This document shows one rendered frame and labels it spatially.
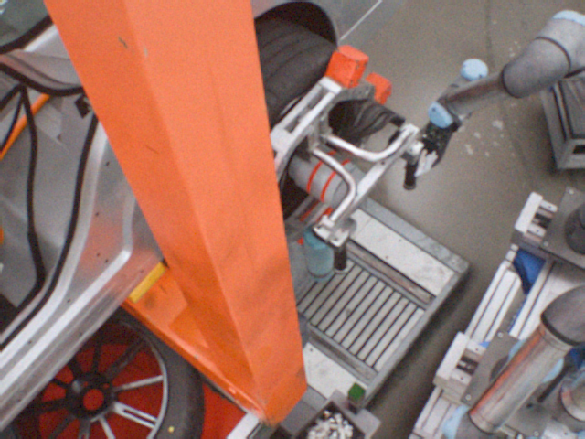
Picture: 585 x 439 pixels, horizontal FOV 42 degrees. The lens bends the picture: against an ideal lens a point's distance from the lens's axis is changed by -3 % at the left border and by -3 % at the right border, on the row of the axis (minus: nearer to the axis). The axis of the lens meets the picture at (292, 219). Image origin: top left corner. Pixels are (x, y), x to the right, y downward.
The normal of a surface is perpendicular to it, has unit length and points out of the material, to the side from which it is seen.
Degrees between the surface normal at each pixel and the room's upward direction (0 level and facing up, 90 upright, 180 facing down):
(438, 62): 0
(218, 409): 0
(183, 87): 90
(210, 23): 90
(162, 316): 0
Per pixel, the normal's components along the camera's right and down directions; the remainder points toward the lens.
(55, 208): -0.17, -0.33
